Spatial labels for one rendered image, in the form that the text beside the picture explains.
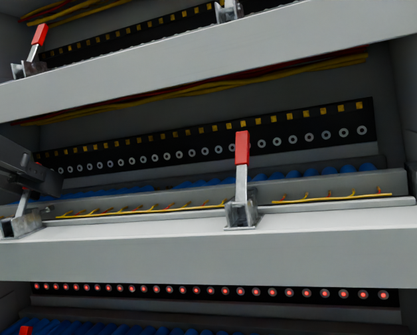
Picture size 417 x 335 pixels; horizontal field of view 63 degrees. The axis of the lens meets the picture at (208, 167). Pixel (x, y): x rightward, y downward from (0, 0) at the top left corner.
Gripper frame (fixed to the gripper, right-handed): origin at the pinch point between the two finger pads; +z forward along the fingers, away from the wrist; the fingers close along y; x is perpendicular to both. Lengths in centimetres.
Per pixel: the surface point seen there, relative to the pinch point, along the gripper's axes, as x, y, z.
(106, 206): -2.7, 8.5, 4.6
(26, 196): -2.1, 0.4, 0.0
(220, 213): -4.9, 23.7, 2.9
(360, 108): 9.1, 38.1, 11.4
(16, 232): -6.5, 1.0, -0.6
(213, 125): 9.7, 19.4, 11.1
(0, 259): -9.3, -0.9, -0.3
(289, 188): -2.4, 30.3, 4.4
